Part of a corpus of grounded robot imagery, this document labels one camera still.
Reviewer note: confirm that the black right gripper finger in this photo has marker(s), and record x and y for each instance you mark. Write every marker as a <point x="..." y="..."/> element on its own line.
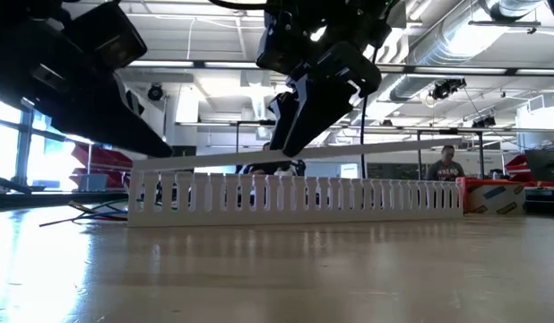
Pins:
<point x="283" y="119"/>
<point x="319" y="114"/>

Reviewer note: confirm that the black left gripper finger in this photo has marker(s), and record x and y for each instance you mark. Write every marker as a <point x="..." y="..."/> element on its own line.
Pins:
<point x="135" y="103"/>
<point x="115" y="130"/>

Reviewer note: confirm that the white duct cover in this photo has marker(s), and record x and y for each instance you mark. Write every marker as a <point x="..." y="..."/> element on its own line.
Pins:
<point x="304" y="154"/>

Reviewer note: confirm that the red storage bin rack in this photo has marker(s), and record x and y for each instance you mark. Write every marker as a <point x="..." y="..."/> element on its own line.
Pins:
<point x="102" y="159"/>

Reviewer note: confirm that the person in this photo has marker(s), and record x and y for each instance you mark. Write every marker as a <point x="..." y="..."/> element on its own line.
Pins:
<point x="446" y="168"/>
<point x="270" y="167"/>

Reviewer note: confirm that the black computer monitor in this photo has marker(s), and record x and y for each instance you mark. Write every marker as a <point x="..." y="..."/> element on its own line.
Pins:
<point x="184" y="151"/>

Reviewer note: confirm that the white taped cardboard box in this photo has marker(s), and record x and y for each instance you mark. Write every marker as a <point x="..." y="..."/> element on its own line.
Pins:
<point x="496" y="197"/>

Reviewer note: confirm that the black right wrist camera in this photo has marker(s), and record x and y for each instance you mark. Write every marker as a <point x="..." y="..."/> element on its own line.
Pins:
<point x="355" y="67"/>

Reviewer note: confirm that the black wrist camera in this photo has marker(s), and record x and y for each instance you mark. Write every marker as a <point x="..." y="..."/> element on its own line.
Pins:
<point x="355" y="67"/>
<point x="109" y="36"/>

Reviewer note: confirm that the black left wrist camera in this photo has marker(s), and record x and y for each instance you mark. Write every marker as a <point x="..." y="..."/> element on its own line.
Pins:
<point x="109" y="36"/>

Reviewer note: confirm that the black aluminium table frame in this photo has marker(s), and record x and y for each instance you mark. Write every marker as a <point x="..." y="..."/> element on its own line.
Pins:
<point x="44" y="197"/>

